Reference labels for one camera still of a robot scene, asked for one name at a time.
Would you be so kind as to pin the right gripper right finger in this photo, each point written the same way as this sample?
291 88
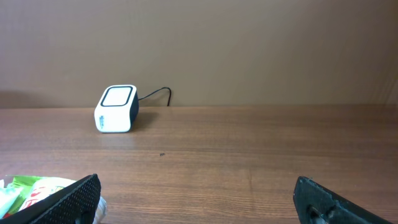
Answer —
316 204

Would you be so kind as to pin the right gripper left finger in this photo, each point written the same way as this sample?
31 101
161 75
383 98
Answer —
76 203

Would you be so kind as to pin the green snack bag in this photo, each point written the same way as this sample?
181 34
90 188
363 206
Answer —
15 193

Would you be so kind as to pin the white barcode scanner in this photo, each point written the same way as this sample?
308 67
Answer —
117 109

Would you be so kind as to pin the cup noodles container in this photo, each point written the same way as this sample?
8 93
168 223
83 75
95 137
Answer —
46 186

